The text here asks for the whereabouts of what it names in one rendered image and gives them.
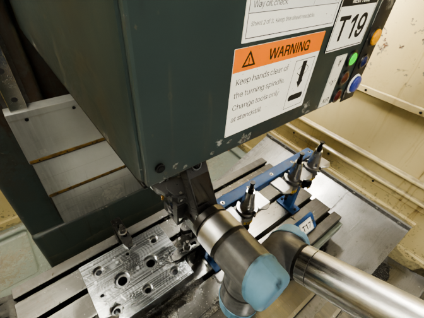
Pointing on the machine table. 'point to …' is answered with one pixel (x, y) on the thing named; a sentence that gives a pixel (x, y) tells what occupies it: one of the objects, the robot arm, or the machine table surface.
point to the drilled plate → (160, 276)
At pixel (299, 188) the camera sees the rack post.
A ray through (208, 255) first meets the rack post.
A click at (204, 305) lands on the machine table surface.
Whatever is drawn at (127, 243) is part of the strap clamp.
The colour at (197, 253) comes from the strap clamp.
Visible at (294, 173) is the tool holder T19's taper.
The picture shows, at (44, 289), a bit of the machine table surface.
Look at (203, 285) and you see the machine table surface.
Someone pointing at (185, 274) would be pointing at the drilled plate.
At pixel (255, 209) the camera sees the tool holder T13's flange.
